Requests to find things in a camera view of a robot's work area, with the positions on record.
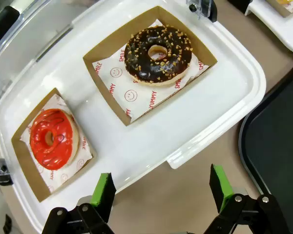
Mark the black plastic serving tray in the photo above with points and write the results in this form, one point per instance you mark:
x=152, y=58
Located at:
x=278, y=146

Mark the yellow sprinkled donut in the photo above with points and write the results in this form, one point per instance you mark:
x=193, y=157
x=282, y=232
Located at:
x=283, y=1

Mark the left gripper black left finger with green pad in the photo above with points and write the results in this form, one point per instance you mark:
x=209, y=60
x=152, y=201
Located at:
x=102, y=195

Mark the white display case base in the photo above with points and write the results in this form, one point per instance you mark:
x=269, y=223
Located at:
x=283, y=31
x=161, y=122

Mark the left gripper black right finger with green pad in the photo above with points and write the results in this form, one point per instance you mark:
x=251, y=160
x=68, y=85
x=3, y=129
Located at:
x=222, y=190

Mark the red glazed donut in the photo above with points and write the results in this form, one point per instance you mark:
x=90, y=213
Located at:
x=63, y=146

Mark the brown cardboard donut tray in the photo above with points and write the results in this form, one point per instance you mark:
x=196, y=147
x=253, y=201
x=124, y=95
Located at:
x=22, y=156
x=127, y=36
x=276, y=5

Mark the chocolate donut with nut crumbs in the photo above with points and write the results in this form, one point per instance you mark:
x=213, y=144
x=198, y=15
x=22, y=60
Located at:
x=141, y=61

